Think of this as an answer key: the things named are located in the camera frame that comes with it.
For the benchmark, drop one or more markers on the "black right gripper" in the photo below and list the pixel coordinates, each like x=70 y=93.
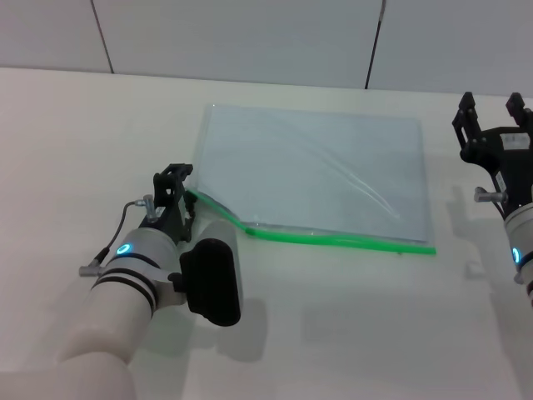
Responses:
x=514 y=162

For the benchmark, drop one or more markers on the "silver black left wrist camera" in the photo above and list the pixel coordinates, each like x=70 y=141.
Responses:
x=212 y=283

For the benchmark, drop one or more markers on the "green zipper slider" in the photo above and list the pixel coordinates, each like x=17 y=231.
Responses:
x=251 y=231

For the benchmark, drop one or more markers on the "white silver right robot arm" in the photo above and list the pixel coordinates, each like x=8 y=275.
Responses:
x=522 y=241

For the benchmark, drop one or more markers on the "translucent green-zip document bag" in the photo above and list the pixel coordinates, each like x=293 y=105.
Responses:
x=308 y=175

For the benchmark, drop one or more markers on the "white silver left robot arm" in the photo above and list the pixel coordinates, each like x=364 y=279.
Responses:
x=116 y=316

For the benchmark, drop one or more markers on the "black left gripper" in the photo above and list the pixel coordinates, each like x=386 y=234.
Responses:
x=168 y=216

